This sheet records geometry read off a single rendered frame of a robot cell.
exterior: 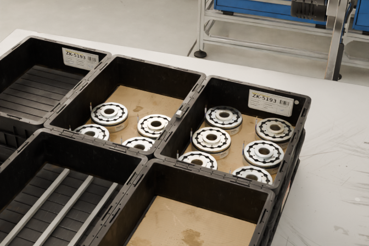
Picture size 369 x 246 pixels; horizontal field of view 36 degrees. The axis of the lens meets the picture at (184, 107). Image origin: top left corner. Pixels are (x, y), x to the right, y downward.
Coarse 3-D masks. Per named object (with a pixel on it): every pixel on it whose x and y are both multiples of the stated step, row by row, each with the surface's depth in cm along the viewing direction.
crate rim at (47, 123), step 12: (108, 60) 169; (132, 60) 170; (144, 60) 169; (96, 72) 163; (192, 72) 164; (84, 84) 158; (72, 96) 153; (192, 96) 154; (60, 108) 148; (180, 108) 150; (48, 120) 144; (72, 132) 140; (108, 144) 136; (120, 144) 136; (156, 144) 137
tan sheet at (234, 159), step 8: (248, 120) 162; (200, 128) 159; (248, 128) 159; (232, 136) 156; (240, 136) 156; (248, 136) 156; (232, 144) 153; (240, 144) 153; (184, 152) 150; (232, 152) 151; (240, 152) 151; (216, 160) 148; (224, 160) 148; (232, 160) 148; (240, 160) 148; (224, 168) 145; (232, 168) 145; (272, 176) 143
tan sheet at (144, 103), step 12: (120, 96) 171; (132, 96) 171; (144, 96) 172; (156, 96) 172; (132, 108) 166; (144, 108) 166; (156, 108) 166; (168, 108) 167; (132, 120) 161; (120, 132) 157; (132, 132) 157
